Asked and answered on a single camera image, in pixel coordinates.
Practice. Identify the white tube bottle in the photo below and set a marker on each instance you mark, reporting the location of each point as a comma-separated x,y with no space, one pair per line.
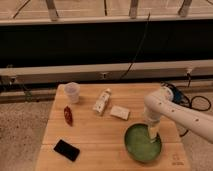
102,102

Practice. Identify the metal rail beam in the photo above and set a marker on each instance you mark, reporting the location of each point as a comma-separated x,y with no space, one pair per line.
106,72

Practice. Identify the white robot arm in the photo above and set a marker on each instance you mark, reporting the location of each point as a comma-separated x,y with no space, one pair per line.
160,102

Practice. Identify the red chili pepper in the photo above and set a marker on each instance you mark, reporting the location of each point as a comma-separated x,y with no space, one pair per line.
68,115

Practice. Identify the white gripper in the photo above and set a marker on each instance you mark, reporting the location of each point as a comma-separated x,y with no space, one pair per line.
153,131

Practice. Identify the clear plastic cup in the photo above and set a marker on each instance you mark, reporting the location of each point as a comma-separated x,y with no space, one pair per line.
72,91

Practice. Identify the black rectangular pad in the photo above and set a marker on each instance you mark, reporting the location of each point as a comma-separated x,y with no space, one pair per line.
67,150

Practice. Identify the green ceramic bowl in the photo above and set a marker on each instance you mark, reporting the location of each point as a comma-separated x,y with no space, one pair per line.
139,146

